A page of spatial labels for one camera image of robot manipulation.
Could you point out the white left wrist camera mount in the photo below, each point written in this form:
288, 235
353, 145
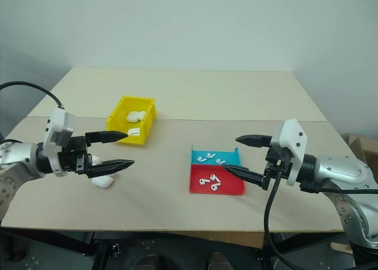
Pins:
56, 125

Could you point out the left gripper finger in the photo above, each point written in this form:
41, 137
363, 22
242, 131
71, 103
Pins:
106, 136
109, 166

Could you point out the brown cardboard box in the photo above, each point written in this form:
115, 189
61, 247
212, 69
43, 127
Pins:
364, 149

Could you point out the yellow plastic bin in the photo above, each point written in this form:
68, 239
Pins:
118, 119

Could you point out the blue and red tray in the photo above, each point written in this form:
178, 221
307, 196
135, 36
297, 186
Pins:
230, 187

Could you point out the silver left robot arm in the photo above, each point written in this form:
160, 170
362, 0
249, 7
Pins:
17, 157

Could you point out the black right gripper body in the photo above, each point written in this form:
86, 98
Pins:
277, 163

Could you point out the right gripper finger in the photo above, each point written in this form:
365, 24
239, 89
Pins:
245, 174
255, 141

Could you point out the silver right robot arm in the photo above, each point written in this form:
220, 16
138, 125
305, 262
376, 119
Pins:
339, 169

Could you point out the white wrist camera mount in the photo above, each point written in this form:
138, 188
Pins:
56, 125
292, 140

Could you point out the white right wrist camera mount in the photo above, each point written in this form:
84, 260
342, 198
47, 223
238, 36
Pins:
292, 140

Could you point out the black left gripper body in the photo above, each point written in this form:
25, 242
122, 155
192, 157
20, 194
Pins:
74, 157

